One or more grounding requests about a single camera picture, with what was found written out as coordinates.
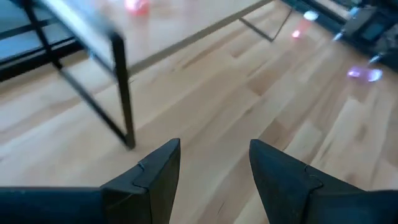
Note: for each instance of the purple medicine bottle white cap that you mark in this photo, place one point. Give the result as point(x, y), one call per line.
point(365, 74)

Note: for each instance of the wooden shelf with black frame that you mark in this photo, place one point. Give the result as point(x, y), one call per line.
point(174, 28)

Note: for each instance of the black aluminium rig frame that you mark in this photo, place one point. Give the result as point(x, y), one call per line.
point(325, 14)

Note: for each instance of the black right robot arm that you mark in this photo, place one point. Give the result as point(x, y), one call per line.
point(371, 29)

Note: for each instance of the pink medicine bottle white cap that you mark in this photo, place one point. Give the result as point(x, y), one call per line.
point(136, 6)
point(301, 26)

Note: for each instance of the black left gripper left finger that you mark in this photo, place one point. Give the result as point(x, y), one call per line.
point(146, 193)

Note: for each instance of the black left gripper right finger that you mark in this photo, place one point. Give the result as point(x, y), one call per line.
point(286, 193)

